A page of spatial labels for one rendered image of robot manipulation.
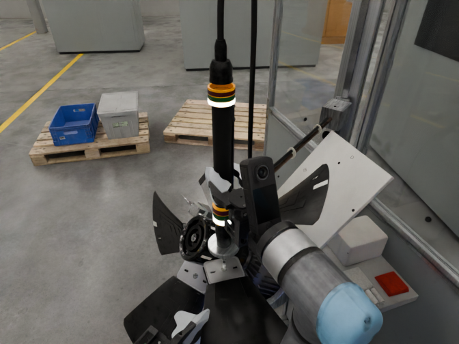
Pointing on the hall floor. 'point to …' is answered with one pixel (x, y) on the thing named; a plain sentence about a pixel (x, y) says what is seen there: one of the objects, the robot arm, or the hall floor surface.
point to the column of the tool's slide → (367, 44)
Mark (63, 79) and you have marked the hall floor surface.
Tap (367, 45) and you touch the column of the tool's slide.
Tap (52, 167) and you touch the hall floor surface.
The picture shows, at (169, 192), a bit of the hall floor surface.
